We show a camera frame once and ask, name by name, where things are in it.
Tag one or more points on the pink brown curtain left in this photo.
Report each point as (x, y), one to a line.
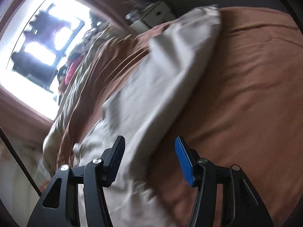
(23, 122)

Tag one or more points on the pink cloth on windowsill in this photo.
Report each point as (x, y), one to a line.
(72, 69)

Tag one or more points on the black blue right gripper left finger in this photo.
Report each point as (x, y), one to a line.
(59, 203)

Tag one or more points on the rust brown bed cover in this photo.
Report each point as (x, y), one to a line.
(246, 109)

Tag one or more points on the olive beige duvet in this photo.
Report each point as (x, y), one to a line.
(52, 141)

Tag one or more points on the white bedside drawer cabinet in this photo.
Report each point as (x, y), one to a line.
(151, 16)

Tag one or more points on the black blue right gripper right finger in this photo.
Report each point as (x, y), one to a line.
(227, 189)

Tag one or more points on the beige jacket garment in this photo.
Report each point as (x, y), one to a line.
(145, 108)

